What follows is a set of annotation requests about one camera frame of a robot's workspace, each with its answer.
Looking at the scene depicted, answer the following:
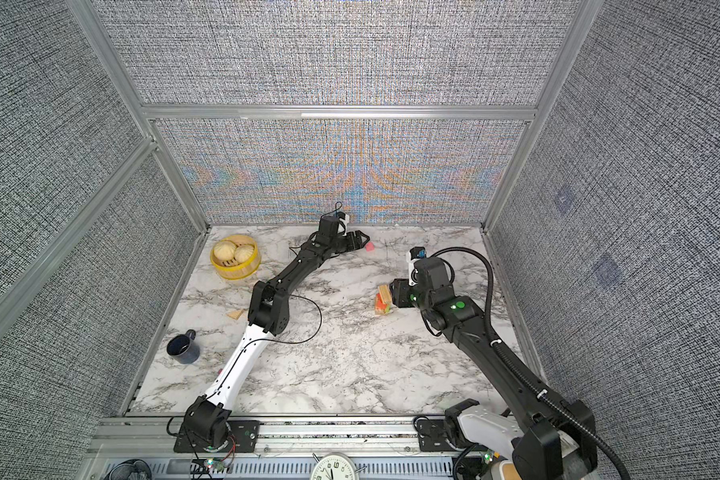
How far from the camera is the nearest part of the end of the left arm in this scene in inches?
40.4

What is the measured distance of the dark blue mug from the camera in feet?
2.74

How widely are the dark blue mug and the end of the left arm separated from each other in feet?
1.70
